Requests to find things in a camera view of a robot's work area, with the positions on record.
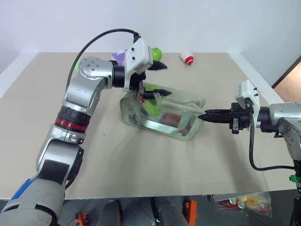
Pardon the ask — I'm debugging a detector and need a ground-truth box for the purple paper packet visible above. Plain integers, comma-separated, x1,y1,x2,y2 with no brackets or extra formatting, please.
110,48,129,66

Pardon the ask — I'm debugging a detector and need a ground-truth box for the brown wooden panel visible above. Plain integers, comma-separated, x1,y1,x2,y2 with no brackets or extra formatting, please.
272,55,301,103

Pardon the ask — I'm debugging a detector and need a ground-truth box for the green toy apple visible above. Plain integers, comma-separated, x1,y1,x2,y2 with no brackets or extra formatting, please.
151,47,164,62

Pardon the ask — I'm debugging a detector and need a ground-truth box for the dark rounded shape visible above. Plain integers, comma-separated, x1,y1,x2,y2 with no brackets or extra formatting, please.
153,196,187,226

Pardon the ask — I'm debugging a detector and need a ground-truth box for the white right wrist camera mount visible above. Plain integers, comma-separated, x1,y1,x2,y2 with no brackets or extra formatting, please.
234,80,261,126

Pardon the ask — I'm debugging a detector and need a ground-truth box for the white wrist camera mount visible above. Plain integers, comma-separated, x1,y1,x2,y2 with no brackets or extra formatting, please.
234,80,261,126
122,35,155,92

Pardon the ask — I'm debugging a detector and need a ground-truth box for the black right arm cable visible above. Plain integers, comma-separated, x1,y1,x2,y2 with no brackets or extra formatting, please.
248,116,295,172

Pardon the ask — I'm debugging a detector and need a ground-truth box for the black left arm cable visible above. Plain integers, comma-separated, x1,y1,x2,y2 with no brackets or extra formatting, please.
66,28,141,89

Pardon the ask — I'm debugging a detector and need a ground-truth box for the transparent green zip pouch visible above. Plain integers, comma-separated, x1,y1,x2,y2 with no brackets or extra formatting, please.
119,82,206,143

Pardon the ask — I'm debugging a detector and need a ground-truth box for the red item inside pouch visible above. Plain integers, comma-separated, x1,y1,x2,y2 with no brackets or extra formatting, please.
161,112,191,135

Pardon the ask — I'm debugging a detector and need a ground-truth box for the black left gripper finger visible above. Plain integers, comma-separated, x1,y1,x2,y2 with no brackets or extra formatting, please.
148,61,168,71
143,89,172,98

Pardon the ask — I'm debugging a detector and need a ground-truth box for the white and red toy capsule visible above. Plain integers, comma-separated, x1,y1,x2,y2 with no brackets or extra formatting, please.
179,48,196,65

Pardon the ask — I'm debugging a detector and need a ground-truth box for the clear bag of snacks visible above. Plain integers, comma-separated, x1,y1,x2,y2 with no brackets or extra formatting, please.
211,191,274,218

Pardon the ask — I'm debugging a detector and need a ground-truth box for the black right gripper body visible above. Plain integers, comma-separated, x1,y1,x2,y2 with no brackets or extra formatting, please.
229,102,252,135

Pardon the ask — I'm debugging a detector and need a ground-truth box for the green plush keychain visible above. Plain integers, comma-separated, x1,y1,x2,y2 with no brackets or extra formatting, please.
143,97,163,118

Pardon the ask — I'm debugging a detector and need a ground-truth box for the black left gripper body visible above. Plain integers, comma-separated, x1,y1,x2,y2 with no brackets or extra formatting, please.
129,71,148,96

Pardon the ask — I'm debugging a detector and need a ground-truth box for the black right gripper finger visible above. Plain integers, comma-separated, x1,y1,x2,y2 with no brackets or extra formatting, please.
198,114,232,123
203,109,232,116

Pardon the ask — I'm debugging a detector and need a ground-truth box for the orange black clamp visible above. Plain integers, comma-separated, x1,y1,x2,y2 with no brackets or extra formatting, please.
74,211,89,226
184,199,198,226

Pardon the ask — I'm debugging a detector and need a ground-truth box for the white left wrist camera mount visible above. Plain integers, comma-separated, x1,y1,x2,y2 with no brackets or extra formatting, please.
122,35,155,92

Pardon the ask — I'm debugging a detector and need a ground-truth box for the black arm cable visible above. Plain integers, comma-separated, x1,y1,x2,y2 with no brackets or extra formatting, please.
248,116,295,172
66,28,141,89

